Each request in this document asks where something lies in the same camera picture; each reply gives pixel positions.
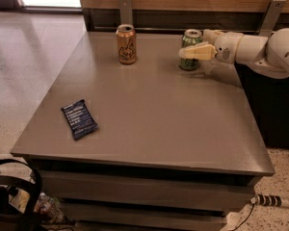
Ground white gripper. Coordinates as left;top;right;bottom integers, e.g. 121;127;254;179
179;29;243;64

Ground green LaCroix can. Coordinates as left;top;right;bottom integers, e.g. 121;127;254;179
179;29;202;71

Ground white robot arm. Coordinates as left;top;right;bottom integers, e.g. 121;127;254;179
179;28;289;79

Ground orange LaCroix can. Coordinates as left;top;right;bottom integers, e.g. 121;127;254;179
117;24;137;64

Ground blue RXBAR blueberry wrapper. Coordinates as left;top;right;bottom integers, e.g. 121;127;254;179
62;99;98;141

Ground grey drawer cabinet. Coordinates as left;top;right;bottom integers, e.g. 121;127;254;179
13;33;274;231

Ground white power strip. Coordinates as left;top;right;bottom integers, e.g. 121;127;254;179
250;194;289;209

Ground black headphones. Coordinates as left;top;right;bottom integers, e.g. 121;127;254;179
0;164;43;231

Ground right metal wall bracket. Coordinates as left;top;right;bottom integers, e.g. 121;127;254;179
259;0;286;37

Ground metal wall bracket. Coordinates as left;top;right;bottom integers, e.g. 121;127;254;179
259;0;286;37
118;0;133;24

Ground left metal wall bracket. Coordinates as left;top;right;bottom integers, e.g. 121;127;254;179
118;0;133;24

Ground black cable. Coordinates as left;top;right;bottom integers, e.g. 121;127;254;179
230;203;256;231

